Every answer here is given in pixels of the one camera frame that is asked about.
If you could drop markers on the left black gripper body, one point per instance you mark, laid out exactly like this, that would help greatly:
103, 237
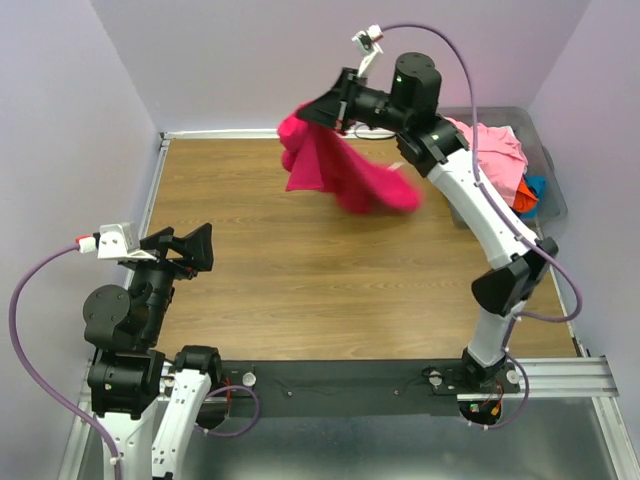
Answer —
170, 253

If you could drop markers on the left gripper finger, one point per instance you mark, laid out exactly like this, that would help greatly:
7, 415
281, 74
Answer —
157, 240
195, 249

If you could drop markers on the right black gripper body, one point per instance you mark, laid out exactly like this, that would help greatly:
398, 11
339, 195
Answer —
344, 100

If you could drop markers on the magenta t-shirt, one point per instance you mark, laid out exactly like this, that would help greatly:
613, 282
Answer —
318, 159

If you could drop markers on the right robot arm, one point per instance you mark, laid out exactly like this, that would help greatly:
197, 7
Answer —
439, 152

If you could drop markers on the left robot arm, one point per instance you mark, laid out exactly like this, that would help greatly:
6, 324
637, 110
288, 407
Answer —
145, 406

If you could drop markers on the light pink t-shirt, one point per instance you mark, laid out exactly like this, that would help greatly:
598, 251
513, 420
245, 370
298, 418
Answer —
502, 159

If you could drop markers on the orange t-shirt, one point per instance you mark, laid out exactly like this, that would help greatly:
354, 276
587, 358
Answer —
525, 199

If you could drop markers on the teal t-shirt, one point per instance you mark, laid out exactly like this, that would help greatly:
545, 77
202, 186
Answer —
536, 185

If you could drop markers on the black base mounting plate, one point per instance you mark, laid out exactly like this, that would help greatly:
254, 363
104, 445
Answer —
417, 401

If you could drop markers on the clear plastic bin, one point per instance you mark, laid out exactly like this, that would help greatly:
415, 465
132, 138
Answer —
552, 205

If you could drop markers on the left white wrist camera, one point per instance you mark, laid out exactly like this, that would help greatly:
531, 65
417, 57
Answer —
117, 242

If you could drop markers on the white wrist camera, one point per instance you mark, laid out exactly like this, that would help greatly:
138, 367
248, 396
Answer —
367, 43
117, 242

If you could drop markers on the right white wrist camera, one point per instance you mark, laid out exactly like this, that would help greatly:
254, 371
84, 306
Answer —
367, 43

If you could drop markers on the aluminium front rail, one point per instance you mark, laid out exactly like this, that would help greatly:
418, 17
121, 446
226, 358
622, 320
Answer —
539, 377

